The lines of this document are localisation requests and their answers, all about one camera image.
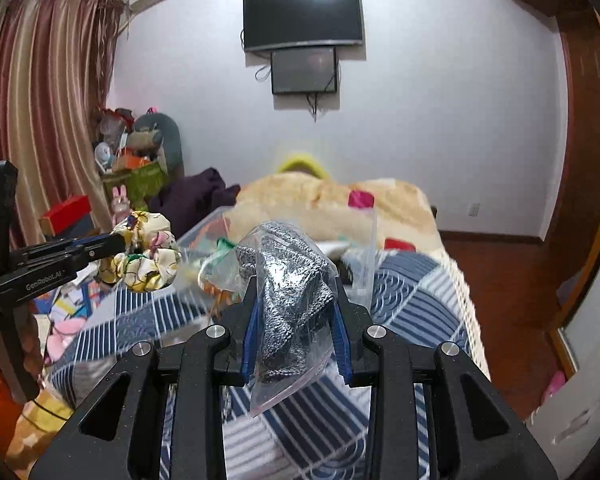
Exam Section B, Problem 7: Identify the pink bunny plush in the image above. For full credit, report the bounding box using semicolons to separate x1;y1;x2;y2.
110;185;134;222

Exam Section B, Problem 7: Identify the small black wall monitor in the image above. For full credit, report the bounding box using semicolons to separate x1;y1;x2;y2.
270;47;339;95

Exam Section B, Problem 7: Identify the blue striped patchwork quilt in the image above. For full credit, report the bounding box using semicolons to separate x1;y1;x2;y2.
44;246;491;480

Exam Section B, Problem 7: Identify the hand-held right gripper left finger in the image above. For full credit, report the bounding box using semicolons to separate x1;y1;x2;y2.
27;274;262;480

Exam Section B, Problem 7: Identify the pink object on floor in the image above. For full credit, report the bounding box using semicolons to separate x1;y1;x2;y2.
540;370;567;407

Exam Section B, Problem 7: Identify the beige fleece blanket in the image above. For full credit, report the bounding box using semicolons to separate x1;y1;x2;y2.
224;172;447;263

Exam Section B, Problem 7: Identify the black wall television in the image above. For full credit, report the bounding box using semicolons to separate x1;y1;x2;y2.
243;0;365;54

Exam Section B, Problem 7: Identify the grey knitted cloth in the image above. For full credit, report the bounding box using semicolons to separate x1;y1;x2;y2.
231;220;339;419

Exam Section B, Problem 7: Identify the magenta small object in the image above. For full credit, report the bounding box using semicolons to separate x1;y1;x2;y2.
348;189;376;210

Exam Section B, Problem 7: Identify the striped brown curtain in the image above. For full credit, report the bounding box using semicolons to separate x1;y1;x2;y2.
0;0;127;253

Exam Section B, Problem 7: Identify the white cabinet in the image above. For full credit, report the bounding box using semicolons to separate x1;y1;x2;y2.
524;280;600;461

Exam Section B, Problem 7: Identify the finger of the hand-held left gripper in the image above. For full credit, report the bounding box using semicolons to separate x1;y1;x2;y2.
72;234;132;275
9;231;115;264

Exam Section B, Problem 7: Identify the pile of toys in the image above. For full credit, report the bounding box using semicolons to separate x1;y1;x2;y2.
92;105;137;176

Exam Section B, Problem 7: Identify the grey green plush toy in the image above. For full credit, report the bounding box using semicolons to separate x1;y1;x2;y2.
129;110;184;182

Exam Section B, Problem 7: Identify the floral yellow scrunchie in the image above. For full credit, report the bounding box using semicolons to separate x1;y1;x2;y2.
97;210;183;294

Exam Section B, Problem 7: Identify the clear plastic storage box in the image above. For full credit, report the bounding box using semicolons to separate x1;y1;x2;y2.
175;204;382;311

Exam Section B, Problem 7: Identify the black monitor cable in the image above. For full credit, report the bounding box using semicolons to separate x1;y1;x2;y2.
305;92;326;122

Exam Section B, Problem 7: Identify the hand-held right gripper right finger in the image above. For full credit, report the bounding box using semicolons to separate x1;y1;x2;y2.
329;276;563;480

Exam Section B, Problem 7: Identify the green bag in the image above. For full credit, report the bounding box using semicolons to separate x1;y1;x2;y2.
102;160;169;212

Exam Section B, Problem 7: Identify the dark purple cloth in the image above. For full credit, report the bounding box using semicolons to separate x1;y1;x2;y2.
149;167;242;242

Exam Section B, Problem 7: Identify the red box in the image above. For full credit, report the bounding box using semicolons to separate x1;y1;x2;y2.
39;195;94;237

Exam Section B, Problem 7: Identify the cartoon printed sheet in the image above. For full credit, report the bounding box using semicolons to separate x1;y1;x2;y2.
29;271;112;363

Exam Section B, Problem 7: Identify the yellow fuzzy object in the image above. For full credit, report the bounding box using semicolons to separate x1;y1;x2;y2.
274;152;332;180

